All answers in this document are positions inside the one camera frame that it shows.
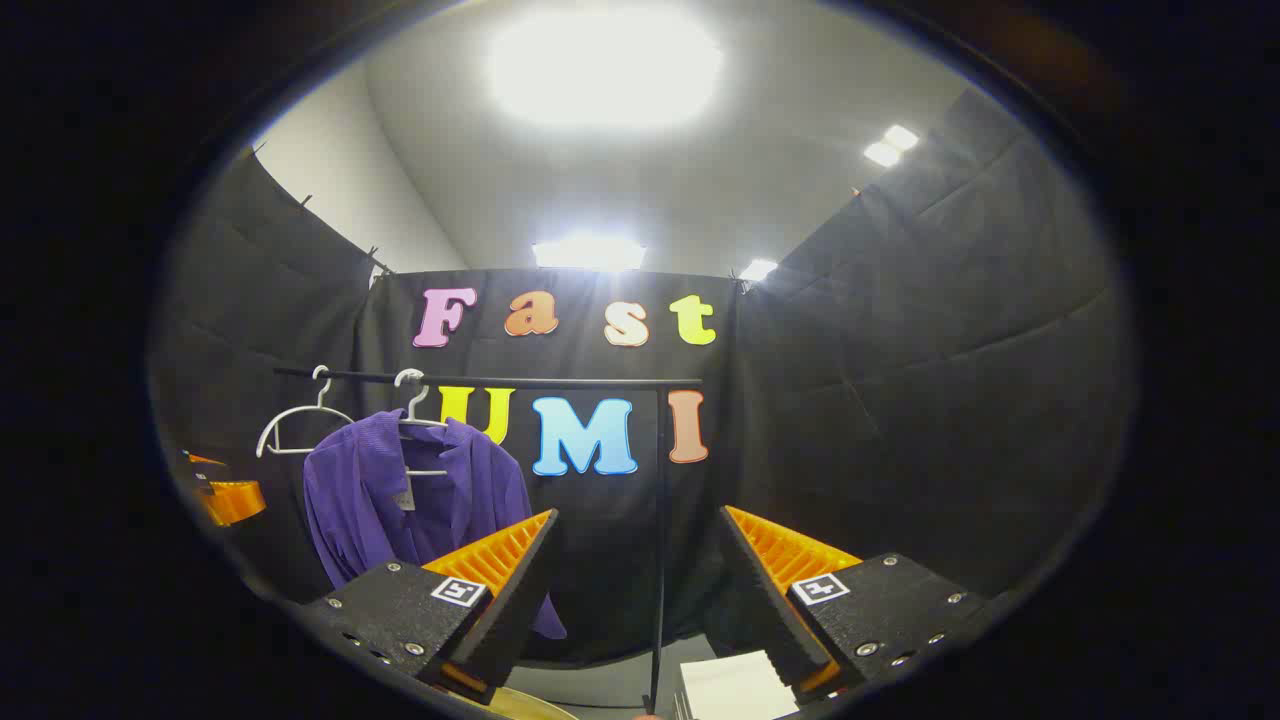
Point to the black clothes rack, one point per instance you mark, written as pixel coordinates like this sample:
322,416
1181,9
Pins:
560,382

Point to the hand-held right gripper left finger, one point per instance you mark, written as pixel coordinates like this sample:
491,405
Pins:
520,600

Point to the black backdrop cloth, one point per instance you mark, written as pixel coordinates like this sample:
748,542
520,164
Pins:
900,400

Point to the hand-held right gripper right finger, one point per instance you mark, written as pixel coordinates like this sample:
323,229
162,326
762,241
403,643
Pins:
760,610

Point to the purple shirt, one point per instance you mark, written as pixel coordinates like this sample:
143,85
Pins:
360,500

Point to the large ceiling light panel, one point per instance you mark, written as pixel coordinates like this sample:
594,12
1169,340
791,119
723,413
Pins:
605,65

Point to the round laundry hamper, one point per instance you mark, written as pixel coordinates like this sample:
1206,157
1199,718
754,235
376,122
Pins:
530,708

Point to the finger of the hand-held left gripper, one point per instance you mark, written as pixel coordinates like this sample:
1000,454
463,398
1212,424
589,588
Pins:
203,472
238,500

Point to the white plastic hanger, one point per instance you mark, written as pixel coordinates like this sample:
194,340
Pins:
411,410
290,413

